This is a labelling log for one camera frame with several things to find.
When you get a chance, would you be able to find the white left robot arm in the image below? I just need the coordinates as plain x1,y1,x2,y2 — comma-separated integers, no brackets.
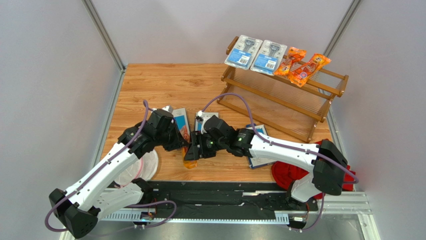
48,106,188,239

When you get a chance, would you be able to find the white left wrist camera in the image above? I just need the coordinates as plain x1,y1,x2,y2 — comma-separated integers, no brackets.
152,105,173,117

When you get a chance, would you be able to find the clear blister razor pack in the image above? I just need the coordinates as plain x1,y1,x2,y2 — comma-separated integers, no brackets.
224,35,263,70
249,40,288,76

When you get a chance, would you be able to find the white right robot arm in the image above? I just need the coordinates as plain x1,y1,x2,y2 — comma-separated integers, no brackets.
184,116,348,203

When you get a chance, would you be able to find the blue Harry's razor box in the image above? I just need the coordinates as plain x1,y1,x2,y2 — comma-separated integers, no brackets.
247,124,276,169
194,112,220,134
172,108,191,143

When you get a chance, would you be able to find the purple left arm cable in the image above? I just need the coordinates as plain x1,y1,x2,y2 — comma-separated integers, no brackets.
44,99,177,233

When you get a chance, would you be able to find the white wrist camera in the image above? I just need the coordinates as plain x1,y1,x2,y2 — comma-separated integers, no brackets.
152,105,173,117
195,110,214,129

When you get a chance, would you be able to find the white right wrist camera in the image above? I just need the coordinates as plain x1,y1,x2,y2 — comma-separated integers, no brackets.
195,110,214,129

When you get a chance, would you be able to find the wooden two-tier shelf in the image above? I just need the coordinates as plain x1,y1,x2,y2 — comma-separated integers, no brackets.
216,35,350,144

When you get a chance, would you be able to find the red cloth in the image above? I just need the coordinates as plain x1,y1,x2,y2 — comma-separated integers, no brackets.
271,139,356,196

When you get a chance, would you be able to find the aluminium slotted rail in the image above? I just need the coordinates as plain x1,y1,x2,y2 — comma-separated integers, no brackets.
80,209,290,225

